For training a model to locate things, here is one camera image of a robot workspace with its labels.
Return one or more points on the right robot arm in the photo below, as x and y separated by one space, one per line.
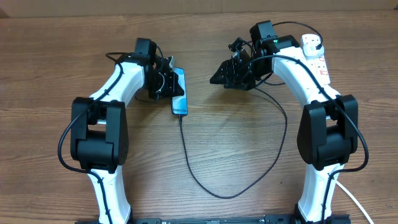
328 131

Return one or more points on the white wall charger plug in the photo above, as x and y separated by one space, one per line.
311 52

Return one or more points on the white power strip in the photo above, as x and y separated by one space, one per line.
318 65

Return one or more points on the blue Galaxy smartphone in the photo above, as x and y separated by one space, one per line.
179 102

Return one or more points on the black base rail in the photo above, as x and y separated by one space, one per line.
214 220

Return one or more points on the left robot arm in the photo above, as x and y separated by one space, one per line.
98 127

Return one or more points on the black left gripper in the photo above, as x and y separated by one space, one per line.
171 88

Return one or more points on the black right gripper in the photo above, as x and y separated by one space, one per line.
233 76

